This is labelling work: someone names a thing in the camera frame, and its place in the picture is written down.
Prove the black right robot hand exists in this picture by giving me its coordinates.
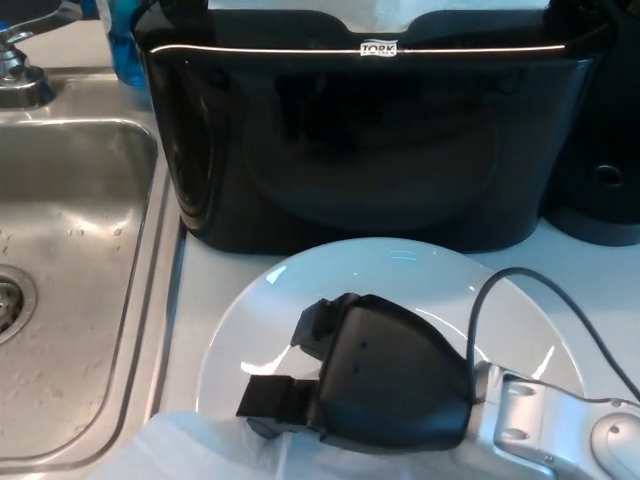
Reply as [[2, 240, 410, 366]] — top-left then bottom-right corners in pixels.
[[235, 293, 476, 454]]

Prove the white round ceramic plate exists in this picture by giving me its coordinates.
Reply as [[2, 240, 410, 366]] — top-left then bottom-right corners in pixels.
[[198, 238, 590, 419]]

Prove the black tissue paper dispenser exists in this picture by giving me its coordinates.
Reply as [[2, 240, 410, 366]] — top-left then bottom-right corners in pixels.
[[132, 0, 609, 255]]

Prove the black countertop appliance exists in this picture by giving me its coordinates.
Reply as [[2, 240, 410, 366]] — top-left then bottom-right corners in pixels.
[[542, 0, 640, 247]]

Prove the stainless steel sink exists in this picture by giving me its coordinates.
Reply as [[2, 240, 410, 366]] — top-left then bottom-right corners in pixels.
[[0, 64, 189, 480]]

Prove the blue dish soap bottle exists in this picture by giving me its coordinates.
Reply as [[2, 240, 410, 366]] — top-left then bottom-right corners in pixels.
[[99, 0, 154, 111]]

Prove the chrome sink faucet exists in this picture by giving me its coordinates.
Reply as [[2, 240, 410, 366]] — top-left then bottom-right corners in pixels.
[[0, 0, 76, 107]]

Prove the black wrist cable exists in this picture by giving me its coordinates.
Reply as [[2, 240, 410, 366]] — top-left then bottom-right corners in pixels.
[[467, 267, 640, 406]]

